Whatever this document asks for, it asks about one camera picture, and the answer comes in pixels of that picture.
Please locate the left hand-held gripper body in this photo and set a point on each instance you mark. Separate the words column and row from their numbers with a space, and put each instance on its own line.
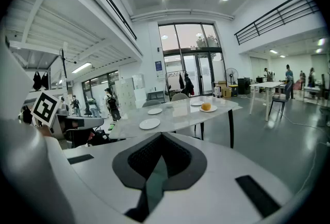
column 46, row 108

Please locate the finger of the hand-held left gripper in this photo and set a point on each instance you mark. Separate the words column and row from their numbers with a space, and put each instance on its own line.
column 92, row 121

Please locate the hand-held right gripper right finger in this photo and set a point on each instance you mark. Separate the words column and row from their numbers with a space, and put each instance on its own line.
column 198, row 163

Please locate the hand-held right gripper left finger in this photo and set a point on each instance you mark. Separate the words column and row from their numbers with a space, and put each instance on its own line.
column 123, row 166

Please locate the person's left forearm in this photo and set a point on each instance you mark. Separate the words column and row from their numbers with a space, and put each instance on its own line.
column 45, row 130

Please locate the black table leg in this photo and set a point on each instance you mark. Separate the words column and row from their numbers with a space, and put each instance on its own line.
column 202, row 130
column 231, row 127

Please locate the white stacked storage boxes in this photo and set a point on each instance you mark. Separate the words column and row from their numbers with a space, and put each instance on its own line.
column 140, row 97

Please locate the fluorescent tube light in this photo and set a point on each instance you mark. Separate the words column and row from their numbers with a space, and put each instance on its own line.
column 81, row 67

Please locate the orange fruit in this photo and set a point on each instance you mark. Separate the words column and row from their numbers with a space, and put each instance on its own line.
column 206, row 106

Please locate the black shelf unit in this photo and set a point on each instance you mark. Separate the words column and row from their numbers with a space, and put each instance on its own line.
column 156, row 96

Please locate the white suitcase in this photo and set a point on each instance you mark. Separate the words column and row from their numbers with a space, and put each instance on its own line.
column 217, row 91

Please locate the cardboard box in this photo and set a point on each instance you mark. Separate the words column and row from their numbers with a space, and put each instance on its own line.
column 226, row 92
column 222, row 83

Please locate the dark hanging jacket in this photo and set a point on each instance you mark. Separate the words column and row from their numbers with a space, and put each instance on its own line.
column 189, row 85

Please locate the black bin yellow lid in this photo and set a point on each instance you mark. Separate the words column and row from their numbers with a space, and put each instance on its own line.
column 234, row 90

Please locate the black hanging coat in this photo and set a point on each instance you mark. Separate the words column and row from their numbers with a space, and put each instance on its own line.
column 181, row 81

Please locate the black cabinet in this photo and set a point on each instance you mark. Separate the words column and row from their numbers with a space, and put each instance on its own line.
column 243, row 86

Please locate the metal clothes rack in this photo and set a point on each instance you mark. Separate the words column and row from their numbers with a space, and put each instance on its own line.
column 175, row 73

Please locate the black standing fan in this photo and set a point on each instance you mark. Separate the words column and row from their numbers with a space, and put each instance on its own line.
column 231, row 73

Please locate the dark blue chair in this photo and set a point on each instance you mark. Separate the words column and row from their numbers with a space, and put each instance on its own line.
column 281, row 99

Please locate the white table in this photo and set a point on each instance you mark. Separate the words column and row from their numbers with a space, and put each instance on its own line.
column 268, row 84

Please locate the black mezzanine railing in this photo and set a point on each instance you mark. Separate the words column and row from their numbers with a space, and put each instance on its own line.
column 113, row 6
column 270, row 14

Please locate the black framed glass entrance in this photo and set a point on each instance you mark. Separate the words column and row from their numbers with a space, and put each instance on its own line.
column 190, row 37

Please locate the white wall board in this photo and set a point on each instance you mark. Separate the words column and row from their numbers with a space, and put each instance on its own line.
column 138, row 81

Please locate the blue wall poster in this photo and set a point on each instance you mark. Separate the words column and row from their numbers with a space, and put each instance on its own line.
column 158, row 65

